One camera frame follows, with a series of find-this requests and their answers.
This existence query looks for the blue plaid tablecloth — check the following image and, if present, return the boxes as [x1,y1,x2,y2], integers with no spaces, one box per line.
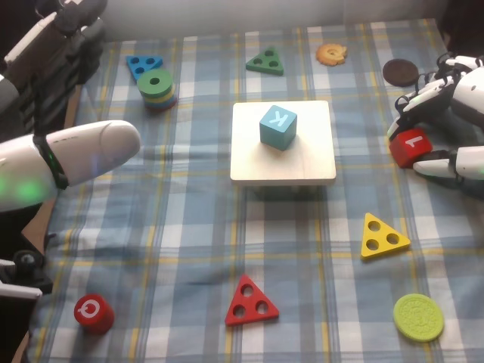
[29,18,484,363]

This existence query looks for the lime green sandwich toy cookie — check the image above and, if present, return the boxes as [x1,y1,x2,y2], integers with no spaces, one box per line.
[392,293,445,343]

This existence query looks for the yellow triangle block with holes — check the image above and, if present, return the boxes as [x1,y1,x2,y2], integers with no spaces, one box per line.
[360,212,411,260]

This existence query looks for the green wooden ring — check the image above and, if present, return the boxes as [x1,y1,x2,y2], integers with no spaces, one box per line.
[136,69,174,100]

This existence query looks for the blue triangle block with holes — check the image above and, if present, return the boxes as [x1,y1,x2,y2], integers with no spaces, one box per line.
[126,55,164,81]

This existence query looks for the blue letter K cube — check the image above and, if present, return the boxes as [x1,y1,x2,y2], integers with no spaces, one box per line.
[259,104,298,152]

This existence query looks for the yellow wooden ring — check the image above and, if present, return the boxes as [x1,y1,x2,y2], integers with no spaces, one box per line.
[141,85,176,105]

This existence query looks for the blue wooden ring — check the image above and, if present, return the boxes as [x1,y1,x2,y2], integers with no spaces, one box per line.
[143,92,177,108]

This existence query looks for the red number cube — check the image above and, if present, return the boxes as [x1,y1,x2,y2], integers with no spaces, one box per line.
[389,127,434,169]

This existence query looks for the small white square table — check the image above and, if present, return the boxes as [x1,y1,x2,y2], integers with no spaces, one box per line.
[229,100,337,198]

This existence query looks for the red triangle block with holes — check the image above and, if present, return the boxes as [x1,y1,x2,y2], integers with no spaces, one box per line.
[225,274,280,327]

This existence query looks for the green triangle block with holes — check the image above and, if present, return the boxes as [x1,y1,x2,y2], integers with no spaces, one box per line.
[245,45,285,76]

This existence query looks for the white backdrop sheet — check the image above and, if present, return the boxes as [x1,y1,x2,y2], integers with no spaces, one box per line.
[101,0,447,42]

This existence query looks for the tan flower-shaped toy cookie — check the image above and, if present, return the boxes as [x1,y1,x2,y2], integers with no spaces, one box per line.
[315,42,349,68]

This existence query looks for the red wooden ring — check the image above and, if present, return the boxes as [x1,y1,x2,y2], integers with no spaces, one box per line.
[144,97,178,112]

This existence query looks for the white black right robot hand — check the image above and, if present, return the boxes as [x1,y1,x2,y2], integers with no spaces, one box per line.
[386,54,484,198]

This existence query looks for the dark brown round toy cookie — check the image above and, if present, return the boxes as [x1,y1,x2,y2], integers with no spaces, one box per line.
[382,58,420,88]

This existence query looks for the red letter Q cylinder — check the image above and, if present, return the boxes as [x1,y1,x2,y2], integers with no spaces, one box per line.
[73,293,115,334]

